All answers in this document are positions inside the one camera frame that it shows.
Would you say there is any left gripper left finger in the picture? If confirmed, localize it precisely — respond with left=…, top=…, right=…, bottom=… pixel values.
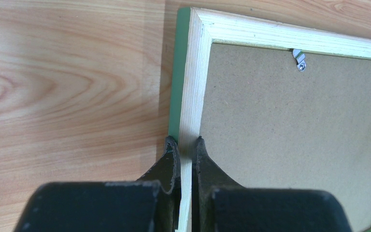
left=15, top=136, right=181, bottom=232

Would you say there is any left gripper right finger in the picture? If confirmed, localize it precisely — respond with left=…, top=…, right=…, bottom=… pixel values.
left=192, top=137, right=351, bottom=232

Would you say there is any brown frame backing board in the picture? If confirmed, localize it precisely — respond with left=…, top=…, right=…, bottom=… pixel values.
left=200, top=44, right=371, bottom=232

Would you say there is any wooden picture frame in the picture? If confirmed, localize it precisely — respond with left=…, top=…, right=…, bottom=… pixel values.
left=168, top=7, right=371, bottom=232

